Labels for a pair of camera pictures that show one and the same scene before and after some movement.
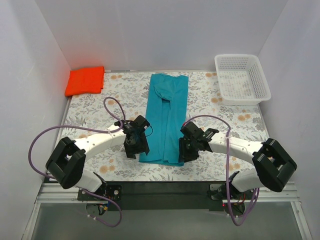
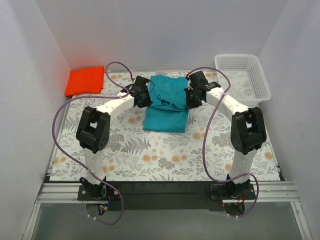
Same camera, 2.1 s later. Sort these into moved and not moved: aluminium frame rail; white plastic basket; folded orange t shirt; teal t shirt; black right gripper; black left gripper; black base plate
Moved: black left gripper; black right gripper; teal t shirt
Not moved: aluminium frame rail; folded orange t shirt; black base plate; white plastic basket
